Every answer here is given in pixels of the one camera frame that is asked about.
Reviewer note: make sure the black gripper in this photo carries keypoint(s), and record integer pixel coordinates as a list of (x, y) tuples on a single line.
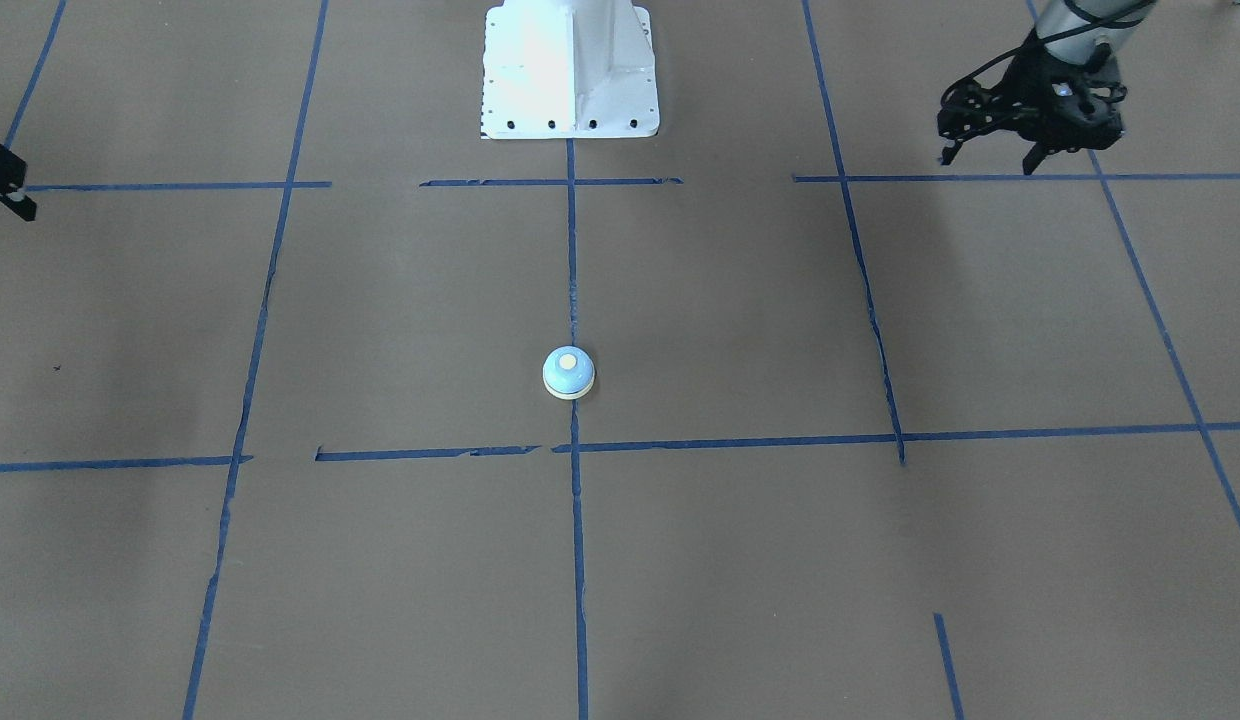
[(1033, 88)]

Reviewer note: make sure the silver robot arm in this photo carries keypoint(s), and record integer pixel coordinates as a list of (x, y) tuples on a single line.
[(1069, 30)]

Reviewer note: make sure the white camera pillar with base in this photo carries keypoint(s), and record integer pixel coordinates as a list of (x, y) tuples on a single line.
[(569, 69)]

